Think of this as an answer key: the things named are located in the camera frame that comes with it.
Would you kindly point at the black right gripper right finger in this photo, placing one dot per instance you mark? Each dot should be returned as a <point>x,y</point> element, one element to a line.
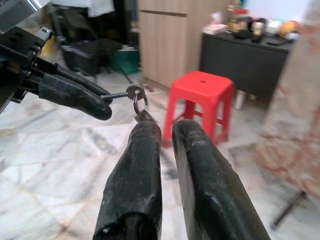
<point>207,180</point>

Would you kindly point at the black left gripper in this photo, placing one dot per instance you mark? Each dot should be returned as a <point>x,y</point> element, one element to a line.
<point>17,55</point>

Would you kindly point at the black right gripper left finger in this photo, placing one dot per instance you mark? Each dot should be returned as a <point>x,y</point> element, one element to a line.
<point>135,175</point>

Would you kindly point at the silver key bunch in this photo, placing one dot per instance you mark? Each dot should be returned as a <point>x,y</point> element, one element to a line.
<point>132,92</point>

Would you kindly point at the black folding chair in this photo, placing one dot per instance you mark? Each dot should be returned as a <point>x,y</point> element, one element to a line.
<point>87,55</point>

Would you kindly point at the green bin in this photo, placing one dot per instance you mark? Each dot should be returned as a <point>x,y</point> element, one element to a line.
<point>127,62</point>

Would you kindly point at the black metal board stand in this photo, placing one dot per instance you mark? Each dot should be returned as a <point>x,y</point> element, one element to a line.
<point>290,207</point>

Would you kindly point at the red plastic stool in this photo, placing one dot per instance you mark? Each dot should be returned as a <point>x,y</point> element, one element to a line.
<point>200,87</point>

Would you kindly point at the light wood cabinet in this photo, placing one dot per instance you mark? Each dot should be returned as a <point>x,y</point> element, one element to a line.
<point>162,45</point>

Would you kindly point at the marble pattern board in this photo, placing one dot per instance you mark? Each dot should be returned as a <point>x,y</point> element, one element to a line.
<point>295,112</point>

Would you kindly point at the black low console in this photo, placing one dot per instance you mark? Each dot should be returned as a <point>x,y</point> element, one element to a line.
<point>245,65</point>

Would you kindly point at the black wallet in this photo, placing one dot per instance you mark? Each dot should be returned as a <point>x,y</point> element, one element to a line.
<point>241,34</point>

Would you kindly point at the pink tissue box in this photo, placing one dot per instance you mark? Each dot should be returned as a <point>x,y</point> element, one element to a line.
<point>215,27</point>

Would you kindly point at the black flat pouch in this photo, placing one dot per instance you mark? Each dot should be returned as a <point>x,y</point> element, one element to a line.
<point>275,42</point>

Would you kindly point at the glass jar red lid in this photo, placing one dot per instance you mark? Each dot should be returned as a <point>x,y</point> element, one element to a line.
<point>241,23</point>

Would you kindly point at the gold trophy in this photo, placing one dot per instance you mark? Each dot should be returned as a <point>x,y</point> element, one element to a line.
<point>231,18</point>

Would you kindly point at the black mouse plush head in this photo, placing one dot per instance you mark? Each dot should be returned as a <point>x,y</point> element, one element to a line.
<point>251,22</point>

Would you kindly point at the white pig figurine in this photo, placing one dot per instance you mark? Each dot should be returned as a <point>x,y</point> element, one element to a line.
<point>273,27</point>

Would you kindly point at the yellow round plush red cap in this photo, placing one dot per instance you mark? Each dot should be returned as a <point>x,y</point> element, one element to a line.
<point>288,28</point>

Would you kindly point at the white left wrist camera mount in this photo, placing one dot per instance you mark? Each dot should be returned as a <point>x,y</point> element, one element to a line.
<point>15,15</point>

